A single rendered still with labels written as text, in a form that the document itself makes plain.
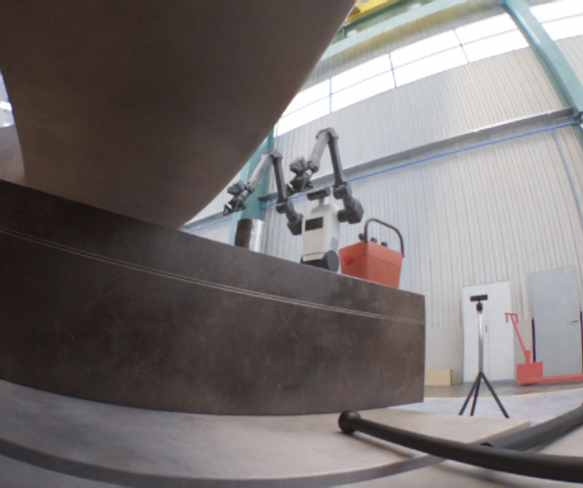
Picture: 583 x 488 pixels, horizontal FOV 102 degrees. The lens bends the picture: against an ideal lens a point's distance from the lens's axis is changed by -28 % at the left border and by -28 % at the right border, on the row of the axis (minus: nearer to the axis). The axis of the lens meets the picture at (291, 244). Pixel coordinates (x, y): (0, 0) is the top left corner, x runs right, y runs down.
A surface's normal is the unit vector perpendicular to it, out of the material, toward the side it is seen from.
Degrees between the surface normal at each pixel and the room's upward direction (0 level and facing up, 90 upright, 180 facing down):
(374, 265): 97
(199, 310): 90
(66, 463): 90
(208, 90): 180
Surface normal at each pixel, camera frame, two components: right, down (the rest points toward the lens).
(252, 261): 0.54, -0.25
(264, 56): -0.07, 0.93
